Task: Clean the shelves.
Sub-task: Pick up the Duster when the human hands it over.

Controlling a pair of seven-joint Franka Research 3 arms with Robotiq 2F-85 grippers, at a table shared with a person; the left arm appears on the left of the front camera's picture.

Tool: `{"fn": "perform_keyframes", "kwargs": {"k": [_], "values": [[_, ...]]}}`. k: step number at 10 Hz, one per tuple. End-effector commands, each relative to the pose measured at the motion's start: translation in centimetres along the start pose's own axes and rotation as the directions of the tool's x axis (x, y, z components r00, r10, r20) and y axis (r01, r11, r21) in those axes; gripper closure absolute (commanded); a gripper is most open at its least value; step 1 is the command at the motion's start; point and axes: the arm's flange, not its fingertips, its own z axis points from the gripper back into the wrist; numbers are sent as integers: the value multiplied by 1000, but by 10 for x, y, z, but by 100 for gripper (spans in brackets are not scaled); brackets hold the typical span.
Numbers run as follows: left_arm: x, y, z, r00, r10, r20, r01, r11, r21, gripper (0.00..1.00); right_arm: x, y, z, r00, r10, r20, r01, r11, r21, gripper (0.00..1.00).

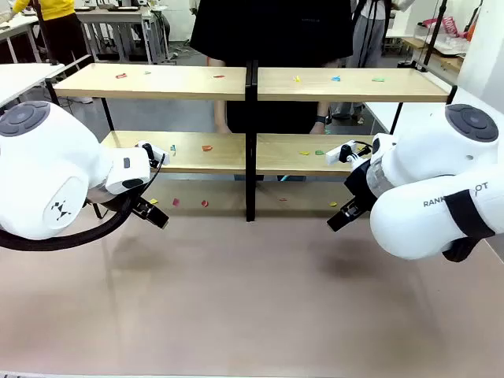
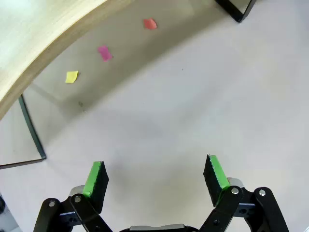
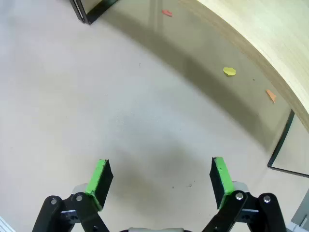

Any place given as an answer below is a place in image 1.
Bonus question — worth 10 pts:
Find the wood shelf unit black frame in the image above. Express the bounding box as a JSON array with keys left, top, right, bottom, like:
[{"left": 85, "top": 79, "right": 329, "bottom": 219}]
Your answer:
[
  {"left": 251, "top": 58, "right": 460, "bottom": 222},
  {"left": 45, "top": 62, "right": 253, "bottom": 222}
]

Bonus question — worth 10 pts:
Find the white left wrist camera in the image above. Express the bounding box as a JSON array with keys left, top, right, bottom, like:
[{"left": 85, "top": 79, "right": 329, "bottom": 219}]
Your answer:
[{"left": 135, "top": 140, "right": 171, "bottom": 166}]

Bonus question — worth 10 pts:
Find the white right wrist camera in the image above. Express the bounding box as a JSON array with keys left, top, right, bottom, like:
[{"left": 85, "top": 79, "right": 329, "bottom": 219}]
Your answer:
[{"left": 325, "top": 140, "right": 358, "bottom": 165}]

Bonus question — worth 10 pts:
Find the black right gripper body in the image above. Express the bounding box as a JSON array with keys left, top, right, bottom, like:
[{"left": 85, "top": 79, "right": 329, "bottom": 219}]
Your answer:
[{"left": 344, "top": 160, "right": 380, "bottom": 213}]

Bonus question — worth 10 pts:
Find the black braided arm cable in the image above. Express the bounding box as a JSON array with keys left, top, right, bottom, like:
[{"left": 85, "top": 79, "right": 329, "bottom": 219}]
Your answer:
[{"left": 0, "top": 143, "right": 167, "bottom": 253}]

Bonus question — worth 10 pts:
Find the black stand pole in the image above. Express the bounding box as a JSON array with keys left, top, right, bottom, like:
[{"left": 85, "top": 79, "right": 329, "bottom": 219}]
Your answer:
[
  {"left": 397, "top": 0, "right": 450, "bottom": 74},
  {"left": 31, "top": 0, "right": 66, "bottom": 67}
]

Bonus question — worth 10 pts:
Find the wooden table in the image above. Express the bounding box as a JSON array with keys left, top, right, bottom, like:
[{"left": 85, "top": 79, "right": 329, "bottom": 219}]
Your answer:
[{"left": 401, "top": 35, "right": 465, "bottom": 74}]

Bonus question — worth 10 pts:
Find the white table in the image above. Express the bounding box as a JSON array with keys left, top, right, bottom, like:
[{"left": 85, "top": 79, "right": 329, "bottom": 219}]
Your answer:
[
  {"left": 364, "top": 84, "right": 504, "bottom": 135},
  {"left": 0, "top": 62, "right": 94, "bottom": 109}
]

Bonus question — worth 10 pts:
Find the black-plug camera cable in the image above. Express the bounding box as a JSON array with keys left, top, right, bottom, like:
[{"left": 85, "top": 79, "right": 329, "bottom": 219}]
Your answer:
[{"left": 339, "top": 142, "right": 373, "bottom": 165}]

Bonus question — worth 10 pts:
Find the person in black dress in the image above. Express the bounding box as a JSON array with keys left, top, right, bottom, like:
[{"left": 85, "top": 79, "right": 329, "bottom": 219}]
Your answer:
[{"left": 190, "top": 0, "right": 354, "bottom": 183}]

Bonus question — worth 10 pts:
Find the person in yellow top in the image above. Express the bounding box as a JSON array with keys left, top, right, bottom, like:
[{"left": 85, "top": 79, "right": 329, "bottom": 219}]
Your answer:
[{"left": 11, "top": 0, "right": 90, "bottom": 68}]

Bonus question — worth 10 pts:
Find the white desk with clutter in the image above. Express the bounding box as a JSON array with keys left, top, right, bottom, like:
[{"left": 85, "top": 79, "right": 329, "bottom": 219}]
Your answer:
[{"left": 0, "top": 13, "right": 44, "bottom": 64}]

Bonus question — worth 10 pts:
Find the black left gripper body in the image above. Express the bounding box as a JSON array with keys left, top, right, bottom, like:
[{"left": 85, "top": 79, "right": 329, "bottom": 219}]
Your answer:
[{"left": 88, "top": 184, "right": 157, "bottom": 217}]

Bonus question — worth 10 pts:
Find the pink printed bag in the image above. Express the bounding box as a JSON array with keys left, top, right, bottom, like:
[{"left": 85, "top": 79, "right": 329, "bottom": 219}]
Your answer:
[{"left": 440, "top": 14, "right": 464, "bottom": 39}]

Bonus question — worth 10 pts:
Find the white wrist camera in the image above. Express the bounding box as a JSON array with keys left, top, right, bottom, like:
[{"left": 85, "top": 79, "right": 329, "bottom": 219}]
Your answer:
[
  {"left": 135, "top": 140, "right": 171, "bottom": 166},
  {"left": 325, "top": 140, "right": 358, "bottom": 165}
]

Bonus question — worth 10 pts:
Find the grey-legged desk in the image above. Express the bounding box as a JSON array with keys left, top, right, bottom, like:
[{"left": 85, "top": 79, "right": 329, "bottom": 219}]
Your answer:
[{"left": 74, "top": 6, "right": 170, "bottom": 66}]

